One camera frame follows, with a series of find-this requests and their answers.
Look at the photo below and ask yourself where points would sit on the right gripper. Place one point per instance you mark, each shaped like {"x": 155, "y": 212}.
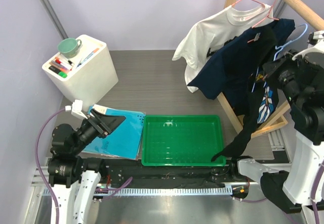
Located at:
{"x": 272, "y": 69}

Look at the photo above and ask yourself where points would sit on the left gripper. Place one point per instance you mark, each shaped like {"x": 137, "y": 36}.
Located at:
{"x": 108, "y": 123}

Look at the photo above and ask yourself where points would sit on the light blue wire hanger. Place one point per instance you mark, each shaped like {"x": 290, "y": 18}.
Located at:
{"x": 279, "y": 50}

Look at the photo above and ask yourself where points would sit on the black flower print t-shirt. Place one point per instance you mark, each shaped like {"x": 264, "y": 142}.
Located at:
{"x": 255, "y": 94}

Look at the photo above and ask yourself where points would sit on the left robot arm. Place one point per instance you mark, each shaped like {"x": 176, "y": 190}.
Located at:
{"x": 74, "y": 180}

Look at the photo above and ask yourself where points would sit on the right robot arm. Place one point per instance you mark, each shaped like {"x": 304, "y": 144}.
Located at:
{"x": 301, "y": 80}

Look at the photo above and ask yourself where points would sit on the navy blue t-shirt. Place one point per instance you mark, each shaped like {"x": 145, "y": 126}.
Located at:
{"x": 229, "y": 69}

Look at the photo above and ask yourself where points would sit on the pink hanger of navy shirt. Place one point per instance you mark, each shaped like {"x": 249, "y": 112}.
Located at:
{"x": 267, "y": 16}

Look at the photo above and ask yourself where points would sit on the white t-shirt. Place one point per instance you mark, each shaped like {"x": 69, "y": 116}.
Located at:
{"x": 211, "y": 34}

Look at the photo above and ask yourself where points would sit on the blue folder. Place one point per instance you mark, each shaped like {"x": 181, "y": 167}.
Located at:
{"x": 124, "y": 141}

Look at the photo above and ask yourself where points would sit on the white square bin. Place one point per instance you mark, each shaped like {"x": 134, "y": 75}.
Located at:
{"x": 88, "y": 81}

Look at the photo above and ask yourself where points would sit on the green capped marker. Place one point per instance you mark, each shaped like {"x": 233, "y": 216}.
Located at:
{"x": 62, "y": 74}

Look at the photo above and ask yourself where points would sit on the green plastic tray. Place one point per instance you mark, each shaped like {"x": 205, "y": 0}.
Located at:
{"x": 182, "y": 141}

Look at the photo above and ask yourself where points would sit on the orange tipped white pen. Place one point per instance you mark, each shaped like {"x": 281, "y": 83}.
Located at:
{"x": 90, "y": 55}

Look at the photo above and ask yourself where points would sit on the red marker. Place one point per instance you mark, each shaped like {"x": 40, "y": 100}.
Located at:
{"x": 66, "y": 65}

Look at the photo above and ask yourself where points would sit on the green ceramic cup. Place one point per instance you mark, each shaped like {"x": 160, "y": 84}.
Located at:
{"x": 69, "y": 47}

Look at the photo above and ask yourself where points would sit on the wooden clothes rack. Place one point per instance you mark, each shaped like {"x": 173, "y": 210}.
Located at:
{"x": 277, "y": 119}

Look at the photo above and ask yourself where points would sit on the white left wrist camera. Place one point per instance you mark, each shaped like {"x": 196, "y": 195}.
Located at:
{"x": 76, "y": 109}

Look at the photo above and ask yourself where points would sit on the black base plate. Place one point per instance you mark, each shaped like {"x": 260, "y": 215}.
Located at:
{"x": 168, "y": 177}

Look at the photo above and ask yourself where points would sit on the white slotted cable duct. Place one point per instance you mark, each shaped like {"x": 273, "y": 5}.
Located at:
{"x": 129, "y": 192}

